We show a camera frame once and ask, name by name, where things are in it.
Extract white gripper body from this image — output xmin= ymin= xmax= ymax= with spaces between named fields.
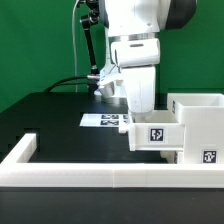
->
xmin=98 ymin=38 xmax=160 ymax=117

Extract white drawer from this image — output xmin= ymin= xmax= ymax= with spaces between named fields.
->
xmin=119 ymin=110 xmax=185 ymax=151
xmin=160 ymin=151 xmax=184 ymax=164

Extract white drawer cabinet box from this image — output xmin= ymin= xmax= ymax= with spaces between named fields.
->
xmin=167 ymin=93 xmax=224 ymax=165

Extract white front drawer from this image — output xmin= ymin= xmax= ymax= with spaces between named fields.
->
xmin=160 ymin=151 xmax=184 ymax=164

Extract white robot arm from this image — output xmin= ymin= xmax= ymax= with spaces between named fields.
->
xmin=99 ymin=0 xmax=197 ymax=117

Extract marker tag sheet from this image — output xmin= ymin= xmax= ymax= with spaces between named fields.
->
xmin=80 ymin=113 xmax=128 ymax=127

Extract black cable bundle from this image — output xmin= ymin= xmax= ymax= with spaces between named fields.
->
xmin=43 ymin=75 xmax=100 ymax=94

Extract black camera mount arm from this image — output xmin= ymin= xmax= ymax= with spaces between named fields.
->
xmin=79 ymin=0 xmax=99 ymax=86

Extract white thin cable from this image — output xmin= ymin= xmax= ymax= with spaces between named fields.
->
xmin=71 ymin=0 xmax=82 ymax=94

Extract white fence wall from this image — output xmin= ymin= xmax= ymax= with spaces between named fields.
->
xmin=0 ymin=133 xmax=224 ymax=188

